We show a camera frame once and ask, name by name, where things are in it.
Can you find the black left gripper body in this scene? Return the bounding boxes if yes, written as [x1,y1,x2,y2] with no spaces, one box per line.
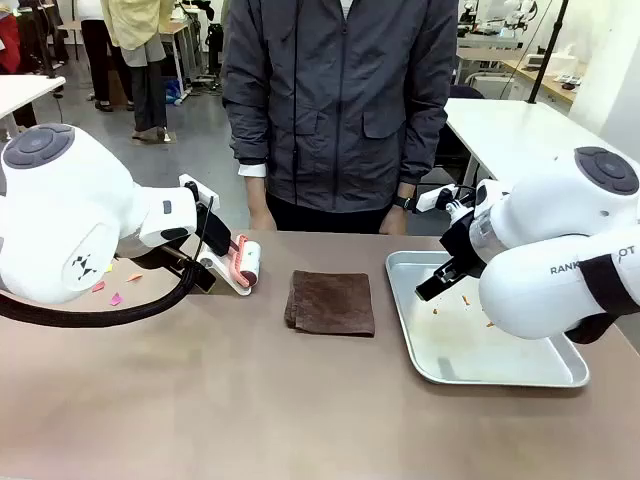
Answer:
[196,201,234,258]

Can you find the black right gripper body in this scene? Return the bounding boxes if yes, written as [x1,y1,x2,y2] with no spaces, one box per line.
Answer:
[439,213,489,282]

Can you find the lint roller with pink handle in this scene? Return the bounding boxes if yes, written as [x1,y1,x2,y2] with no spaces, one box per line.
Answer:
[229,233,265,290]

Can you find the brown cloth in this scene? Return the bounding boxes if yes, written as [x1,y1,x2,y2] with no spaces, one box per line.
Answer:
[283,269,377,339]

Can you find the person's right hand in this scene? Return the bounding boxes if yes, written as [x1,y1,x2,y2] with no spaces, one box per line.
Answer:
[246,175,277,232]

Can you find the person's left hand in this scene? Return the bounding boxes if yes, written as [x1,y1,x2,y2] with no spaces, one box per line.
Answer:
[378,205,413,236]

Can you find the white lint roller stand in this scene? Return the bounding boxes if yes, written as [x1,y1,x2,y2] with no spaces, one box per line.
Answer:
[196,248,254,298]

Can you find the silver metal tray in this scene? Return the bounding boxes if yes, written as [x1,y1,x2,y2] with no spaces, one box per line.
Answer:
[384,249,592,389]

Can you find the black trousers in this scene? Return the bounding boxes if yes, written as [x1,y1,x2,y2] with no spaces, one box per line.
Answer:
[264,192,401,235]

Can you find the large white table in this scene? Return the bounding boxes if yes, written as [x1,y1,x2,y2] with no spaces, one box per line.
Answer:
[443,97,622,184]

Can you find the blue plastic bag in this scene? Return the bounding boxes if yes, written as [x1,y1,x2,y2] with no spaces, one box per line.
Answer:
[165,77,186,107]

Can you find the person in grey jacket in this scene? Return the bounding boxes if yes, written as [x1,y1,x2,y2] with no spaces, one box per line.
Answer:
[220,0,460,214]

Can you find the wooden desk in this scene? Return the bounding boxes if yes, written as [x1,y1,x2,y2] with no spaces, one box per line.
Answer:
[499,57,576,106]

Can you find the background desk with metal legs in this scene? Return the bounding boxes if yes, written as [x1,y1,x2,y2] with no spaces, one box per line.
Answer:
[158,19,204,96]

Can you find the black slanted stand pole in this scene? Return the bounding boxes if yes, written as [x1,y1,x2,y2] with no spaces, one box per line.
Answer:
[527,0,571,105]

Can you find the person in yellow jacket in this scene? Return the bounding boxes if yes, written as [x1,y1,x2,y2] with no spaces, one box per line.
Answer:
[99,0,176,146]

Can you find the person in white top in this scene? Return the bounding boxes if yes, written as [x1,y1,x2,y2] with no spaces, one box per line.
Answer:
[64,0,136,114]

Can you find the white table with clamp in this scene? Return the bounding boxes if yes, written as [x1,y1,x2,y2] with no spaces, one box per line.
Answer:
[0,74,67,141]

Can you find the black clamped pole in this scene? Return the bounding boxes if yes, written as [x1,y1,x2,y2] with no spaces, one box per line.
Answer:
[30,0,65,99]

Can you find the red garment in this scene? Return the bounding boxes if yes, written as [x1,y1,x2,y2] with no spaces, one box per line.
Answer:
[0,14,22,74]

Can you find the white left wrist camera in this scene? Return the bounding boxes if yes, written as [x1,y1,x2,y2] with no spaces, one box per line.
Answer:
[178,173,220,205]

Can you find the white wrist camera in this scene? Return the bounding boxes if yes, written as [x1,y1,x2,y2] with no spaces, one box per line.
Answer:
[414,183,460,215]
[178,173,220,205]

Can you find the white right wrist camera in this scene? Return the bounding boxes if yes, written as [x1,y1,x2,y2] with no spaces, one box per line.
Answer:
[414,183,460,215]

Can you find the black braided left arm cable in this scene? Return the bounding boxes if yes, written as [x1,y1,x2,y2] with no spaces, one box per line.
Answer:
[0,244,217,330]

